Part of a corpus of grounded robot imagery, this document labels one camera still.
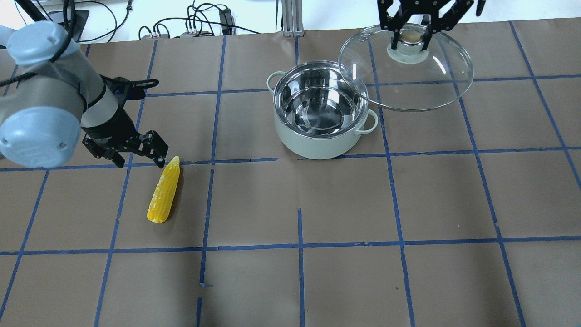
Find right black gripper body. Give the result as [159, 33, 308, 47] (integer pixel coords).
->
[378, 0, 475, 23]

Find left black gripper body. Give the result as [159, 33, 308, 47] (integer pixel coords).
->
[82, 106, 140, 155]

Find yellow corn cob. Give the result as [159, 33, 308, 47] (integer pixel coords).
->
[147, 156, 180, 223]

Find glass pot lid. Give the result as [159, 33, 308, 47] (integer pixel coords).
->
[338, 24, 475, 112]

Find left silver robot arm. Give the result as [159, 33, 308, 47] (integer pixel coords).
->
[0, 20, 168, 169]

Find pale green steel pot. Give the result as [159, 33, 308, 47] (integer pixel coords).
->
[266, 60, 379, 160]

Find brown paper table mat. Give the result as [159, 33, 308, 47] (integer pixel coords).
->
[0, 19, 581, 327]

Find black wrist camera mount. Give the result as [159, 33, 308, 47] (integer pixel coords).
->
[100, 75, 159, 104]

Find aluminium frame post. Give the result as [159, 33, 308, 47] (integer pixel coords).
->
[281, 0, 304, 37]

